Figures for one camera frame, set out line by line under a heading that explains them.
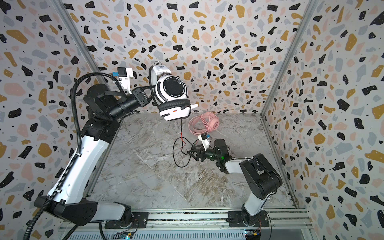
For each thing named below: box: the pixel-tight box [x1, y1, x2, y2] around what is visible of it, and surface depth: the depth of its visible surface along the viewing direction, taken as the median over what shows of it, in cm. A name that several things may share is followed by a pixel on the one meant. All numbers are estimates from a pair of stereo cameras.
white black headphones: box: [151, 65, 198, 121], surface depth 44 cm
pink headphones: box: [188, 112, 220, 135], surface depth 109 cm
